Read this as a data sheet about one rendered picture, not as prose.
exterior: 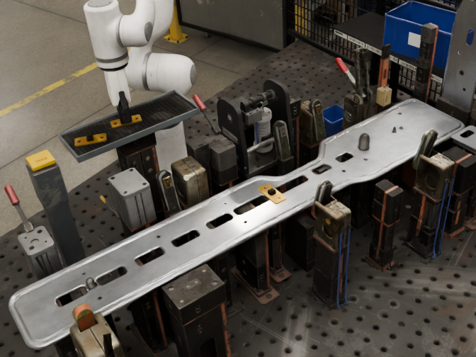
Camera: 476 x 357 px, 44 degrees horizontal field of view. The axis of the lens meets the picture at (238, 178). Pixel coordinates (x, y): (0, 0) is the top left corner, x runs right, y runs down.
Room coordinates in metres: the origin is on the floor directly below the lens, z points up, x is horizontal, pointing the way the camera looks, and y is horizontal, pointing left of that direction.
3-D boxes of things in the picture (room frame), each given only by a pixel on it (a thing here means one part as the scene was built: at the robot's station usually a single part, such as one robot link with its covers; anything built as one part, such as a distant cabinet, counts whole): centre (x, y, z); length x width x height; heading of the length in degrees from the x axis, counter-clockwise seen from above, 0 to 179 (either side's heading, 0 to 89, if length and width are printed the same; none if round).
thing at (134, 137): (1.38, 0.28, 1.16); 0.37 x 0.14 x 0.02; 122
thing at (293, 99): (1.52, -0.17, 0.91); 0.07 x 0.05 x 0.42; 32
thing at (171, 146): (1.69, 0.23, 0.88); 0.19 x 0.19 x 0.18
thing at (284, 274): (1.23, -0.08, 0.84); 0.13 x 0.05 x 0.29; 32
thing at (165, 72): (1.67, 0.20, 1.09); 0.19 x 0.12 x 0.24; 75
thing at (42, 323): (1.20, -0.08, 1.00); 1.38 x 0.22 x 0.02; 122
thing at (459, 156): (1.34, -0.65, 0.84); 0.11 x 0.10 x 0.28; 32
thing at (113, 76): (1.39, 0.30, 1.29); 0.10 x 0.07 x 0.11; 17
